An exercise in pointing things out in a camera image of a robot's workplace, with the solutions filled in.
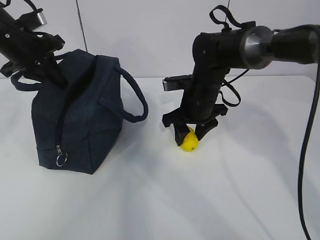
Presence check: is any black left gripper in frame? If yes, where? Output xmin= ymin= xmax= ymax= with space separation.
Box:
xmin=0 ymin=33 xmax=68 ymax=87

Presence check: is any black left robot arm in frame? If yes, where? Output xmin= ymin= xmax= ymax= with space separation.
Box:
xmin=0 ymin=8 xmax=68 ymax=89

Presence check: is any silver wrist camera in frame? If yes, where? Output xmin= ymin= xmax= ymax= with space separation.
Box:
xmin=162 ymin=74 xmax=192 ymax=92
xmin=16 ymin=8 xmax=48 ymax=32

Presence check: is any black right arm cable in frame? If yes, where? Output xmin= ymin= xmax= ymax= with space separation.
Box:
xmin=297 ymin=24 xmax=320 ymax=240

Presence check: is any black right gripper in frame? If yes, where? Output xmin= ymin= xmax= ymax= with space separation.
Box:
xmin=162 ymin=103 xmax=228 ymax=146

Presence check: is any navy blue fabric lunch bag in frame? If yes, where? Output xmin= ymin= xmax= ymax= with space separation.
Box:
xmin=10 ymin=49 xmax=149 ymax=174

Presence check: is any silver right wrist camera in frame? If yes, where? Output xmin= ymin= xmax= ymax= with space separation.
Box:
xmin=162 ymin=74 xmax=192 ymax=92

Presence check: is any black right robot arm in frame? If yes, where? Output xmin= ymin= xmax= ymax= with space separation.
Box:
xmin=162 ymin=24 xmax=320 ymax=146

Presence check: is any yellow lemon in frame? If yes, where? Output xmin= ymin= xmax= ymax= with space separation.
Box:
xmin=180 ymin=127 xmax=199 ymax=152

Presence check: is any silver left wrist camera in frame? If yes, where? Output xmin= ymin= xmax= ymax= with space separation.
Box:
xmin=16 ymin=8 xmax=48 ymax=32

